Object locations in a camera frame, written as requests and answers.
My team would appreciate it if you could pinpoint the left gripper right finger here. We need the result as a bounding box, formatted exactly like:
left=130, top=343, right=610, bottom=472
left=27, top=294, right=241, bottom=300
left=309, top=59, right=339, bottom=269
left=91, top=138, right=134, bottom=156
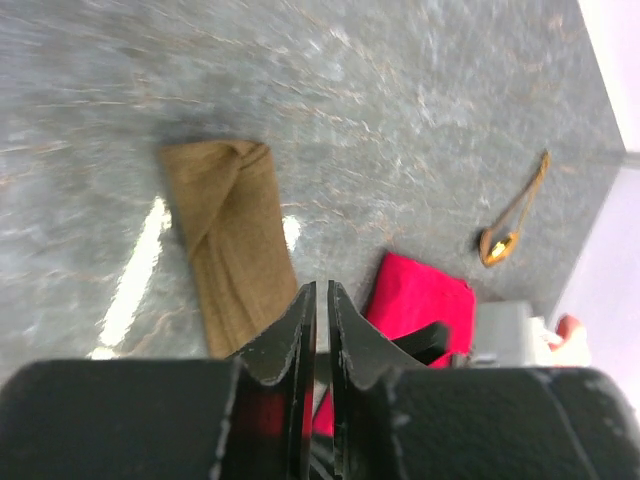
left=327, top=281, right=639, bottom=479

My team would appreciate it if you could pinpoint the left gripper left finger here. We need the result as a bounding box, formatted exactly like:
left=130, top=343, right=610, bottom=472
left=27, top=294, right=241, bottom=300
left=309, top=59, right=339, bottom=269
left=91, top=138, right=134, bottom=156
left=1, top=283, right=316, bottom=479

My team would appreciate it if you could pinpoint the gold spoon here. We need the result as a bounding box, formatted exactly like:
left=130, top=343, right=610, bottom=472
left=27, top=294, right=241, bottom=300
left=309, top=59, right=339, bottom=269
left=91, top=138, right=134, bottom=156
left=482, top=152, right=551, bottom=269

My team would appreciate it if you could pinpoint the copper brown spoon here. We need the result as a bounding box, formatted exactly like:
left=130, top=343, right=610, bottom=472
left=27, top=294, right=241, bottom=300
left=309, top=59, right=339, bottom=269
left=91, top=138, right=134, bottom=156
left=478, top=152, right=549, bottom=254

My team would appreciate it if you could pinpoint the brown fabric napkin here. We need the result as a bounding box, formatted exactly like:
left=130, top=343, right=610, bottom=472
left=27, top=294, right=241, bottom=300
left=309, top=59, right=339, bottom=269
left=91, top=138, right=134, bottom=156
left=160, top=140, right=298, bottom=358

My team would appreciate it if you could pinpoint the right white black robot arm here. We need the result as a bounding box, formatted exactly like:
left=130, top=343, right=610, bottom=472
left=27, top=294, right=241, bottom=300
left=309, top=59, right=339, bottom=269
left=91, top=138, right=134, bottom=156
left=392, top=322, right=470, bottom=368

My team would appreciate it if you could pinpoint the red folded cloth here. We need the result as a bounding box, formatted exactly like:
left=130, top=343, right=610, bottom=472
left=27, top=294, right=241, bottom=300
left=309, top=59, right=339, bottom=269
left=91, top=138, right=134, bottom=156
left=312, top=251, right=477, bottom=436

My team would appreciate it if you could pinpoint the white plastic basket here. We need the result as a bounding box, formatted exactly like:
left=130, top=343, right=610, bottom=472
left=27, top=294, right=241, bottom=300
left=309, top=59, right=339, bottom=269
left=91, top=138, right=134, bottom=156
left=470, top=301, right=591, bottom=368

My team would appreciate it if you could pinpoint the salmon pink cloth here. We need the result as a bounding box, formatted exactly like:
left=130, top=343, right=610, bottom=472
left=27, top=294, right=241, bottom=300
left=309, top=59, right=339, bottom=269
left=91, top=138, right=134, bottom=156
left=555, top=315, right=587, bottom=347

